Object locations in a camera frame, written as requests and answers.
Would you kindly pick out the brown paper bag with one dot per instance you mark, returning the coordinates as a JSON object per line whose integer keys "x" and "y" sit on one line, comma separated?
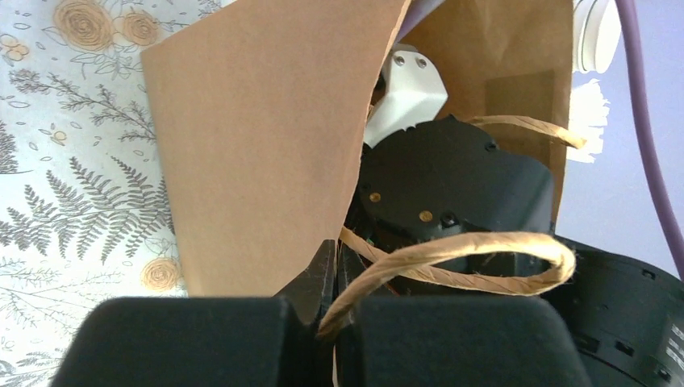
{"x": 259, "y": 111}

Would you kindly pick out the floral table mat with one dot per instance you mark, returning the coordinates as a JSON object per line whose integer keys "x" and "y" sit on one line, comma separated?
{"x": 84, "y": 211}

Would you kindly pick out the white wrapped straws bundle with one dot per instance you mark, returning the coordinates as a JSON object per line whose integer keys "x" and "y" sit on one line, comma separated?
{"x": 588, "y": 113}

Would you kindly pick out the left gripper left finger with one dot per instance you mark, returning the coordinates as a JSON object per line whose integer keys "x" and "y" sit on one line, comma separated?
{"x": 209, "y": 341}

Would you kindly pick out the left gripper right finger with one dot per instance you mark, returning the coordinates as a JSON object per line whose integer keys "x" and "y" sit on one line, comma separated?
{"x": 455, "y": 338}

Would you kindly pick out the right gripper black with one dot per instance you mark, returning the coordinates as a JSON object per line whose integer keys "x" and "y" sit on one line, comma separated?
{"x": 443, "y": 178}

